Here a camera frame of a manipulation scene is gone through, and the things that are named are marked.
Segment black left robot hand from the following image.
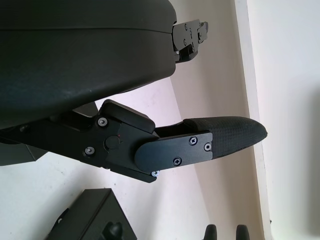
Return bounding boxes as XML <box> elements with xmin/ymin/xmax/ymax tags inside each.
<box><xmin>0</xmin><ymin>0</ymin><xmax>267</xmax><ymax>185</ymax></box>

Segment black RealSense box lid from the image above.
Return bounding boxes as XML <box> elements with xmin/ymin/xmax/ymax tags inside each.
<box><xmin>48</xmin><ymin>188</ymin><xmax>139</xmax><ymax>240</ymax></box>

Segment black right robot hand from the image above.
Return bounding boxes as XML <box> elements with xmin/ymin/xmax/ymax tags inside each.
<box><xmin>204</xmin><ymin>216</ymin><xmax>250</xmax><ymax>240</ymax></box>

